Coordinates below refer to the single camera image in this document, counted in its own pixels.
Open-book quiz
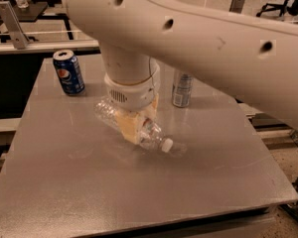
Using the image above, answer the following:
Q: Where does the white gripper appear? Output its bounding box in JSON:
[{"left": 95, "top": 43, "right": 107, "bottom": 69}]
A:
[{"left": 104, "top": 62, "right": 161, "bottom": 145}]

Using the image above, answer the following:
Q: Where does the clear plastic water bottle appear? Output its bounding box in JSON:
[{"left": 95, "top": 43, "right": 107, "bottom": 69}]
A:
[{"left": 94, "top": 97, "right": 174, "bottom": 153}]

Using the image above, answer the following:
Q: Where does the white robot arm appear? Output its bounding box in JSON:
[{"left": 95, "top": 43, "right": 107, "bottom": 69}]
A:
[{"left": 62, "top": 0, "right": 298, "bottom": 131}]

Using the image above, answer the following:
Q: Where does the silver energy drink can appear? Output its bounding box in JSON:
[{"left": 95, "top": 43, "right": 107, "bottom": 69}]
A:
[{"left": 172, "top": 70, "right": 194, "bottom": 108}]

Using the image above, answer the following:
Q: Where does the blue pepsi can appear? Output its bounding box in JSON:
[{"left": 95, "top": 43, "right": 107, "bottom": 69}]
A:
[{"left": 53, "top": 50, "right": 84, "bottom": 95}]

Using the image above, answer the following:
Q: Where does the dark background table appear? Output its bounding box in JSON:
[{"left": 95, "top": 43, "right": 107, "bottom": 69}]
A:
[{"left": 13, "top": 1, "right": 75, "bottom": 41}]

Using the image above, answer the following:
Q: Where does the left metal glass bracket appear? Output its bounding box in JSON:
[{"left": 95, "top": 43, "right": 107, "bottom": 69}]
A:
[{"left": 0, "top": 1, "right": 29, "bottom": 50}]

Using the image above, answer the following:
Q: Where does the metal glass bracket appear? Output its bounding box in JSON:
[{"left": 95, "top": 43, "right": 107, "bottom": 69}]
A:
[
  {"left": 229, "top": 0, "right": 245, "bottom": 14},
  {"left": 0, "top": 1, "right": 29, "bottom": 50}
]

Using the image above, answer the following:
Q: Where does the right metal glass bracket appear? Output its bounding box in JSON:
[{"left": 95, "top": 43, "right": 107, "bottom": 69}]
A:
[{"left": 229, "top": 0, "right": 245, "bottom": 14}]

